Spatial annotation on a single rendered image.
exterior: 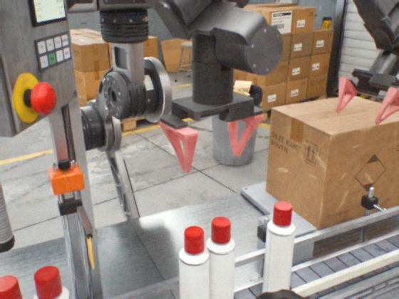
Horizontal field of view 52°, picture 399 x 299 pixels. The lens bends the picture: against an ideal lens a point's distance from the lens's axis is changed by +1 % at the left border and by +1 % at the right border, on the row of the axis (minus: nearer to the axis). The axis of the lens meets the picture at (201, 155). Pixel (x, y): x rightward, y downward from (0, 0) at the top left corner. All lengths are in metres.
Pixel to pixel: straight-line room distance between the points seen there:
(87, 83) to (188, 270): 3.41
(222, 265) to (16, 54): 0.44
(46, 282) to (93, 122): 1.13
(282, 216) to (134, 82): 0.65
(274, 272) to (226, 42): 0.46
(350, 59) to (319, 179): 4.49
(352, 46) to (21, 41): 5.11
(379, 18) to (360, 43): 4.48
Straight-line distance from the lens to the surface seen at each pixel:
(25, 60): 0.53
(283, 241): 0.76
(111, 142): 1.70
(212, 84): 0.55
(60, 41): 0.61
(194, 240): 0.66
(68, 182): 0.63
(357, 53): 5.45
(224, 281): 0.73
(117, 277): 0.99
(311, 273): 0.94
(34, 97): 0.51
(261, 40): 0.48
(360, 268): 0.92
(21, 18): 0.53
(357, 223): 0.97
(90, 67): 3.98
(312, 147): 1.06
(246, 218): 1.18
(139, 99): 1.21
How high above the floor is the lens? 1.46
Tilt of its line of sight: 24 degrees down
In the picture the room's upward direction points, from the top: straight up
